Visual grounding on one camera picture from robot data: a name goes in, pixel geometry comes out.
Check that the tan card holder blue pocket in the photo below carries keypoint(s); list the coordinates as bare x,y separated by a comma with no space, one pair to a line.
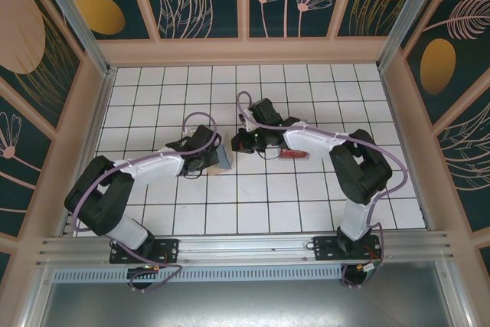
226,156

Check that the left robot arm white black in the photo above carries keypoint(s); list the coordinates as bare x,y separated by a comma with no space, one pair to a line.
153,166

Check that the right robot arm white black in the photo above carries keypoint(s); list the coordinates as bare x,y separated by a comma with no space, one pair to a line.
306,139

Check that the bright red credit card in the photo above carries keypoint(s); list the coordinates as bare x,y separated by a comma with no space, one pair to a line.
294,154

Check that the yellow power connector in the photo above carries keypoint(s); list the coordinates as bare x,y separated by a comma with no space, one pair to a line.
155,267

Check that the grey metal sheet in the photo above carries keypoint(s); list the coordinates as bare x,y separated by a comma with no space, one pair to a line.
245,304

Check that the green circuit board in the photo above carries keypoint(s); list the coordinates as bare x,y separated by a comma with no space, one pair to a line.
369,267

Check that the aluminium mounting rail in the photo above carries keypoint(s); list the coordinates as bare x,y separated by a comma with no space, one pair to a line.
245,246

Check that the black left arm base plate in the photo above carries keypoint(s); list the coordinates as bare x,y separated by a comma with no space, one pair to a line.
168,250

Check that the aluminium table side rail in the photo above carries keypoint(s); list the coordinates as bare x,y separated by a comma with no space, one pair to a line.
98,112
394,112

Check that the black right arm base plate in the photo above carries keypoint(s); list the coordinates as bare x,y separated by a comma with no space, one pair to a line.
325,248

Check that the aluminium frame post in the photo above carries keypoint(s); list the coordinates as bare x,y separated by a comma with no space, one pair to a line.
407,17
75,17

